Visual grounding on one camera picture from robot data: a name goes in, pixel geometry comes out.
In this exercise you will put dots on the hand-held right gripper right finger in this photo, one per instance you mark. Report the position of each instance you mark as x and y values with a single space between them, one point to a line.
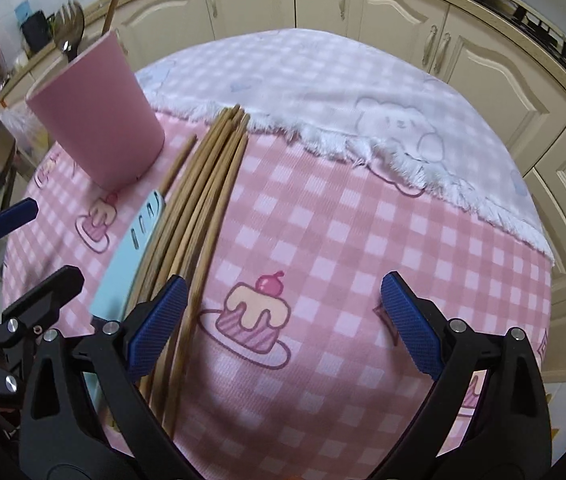
408 325

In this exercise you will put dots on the bundle of wooden chopsticks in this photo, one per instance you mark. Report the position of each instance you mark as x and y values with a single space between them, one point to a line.
208 195

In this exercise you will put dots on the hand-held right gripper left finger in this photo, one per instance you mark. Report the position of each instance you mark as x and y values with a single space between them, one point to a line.
160 325

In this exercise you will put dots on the light blue container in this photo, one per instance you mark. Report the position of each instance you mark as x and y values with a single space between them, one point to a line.
23 10

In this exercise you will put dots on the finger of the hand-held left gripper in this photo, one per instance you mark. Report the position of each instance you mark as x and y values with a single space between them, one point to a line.
48 297
10 220

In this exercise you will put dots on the clear plastic bag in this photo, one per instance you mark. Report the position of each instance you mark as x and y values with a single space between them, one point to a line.
20 127

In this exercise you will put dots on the white checked bear print blanket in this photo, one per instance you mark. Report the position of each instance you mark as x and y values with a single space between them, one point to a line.
313 75

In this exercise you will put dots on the black kitchen appliance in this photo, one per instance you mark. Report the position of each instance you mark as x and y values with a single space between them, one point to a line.
37 32

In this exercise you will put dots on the pink cup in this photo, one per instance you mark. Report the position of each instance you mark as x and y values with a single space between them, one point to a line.
98 125

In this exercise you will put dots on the pink checked cake print tablecloth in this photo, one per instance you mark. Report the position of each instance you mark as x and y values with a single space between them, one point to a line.
313 260

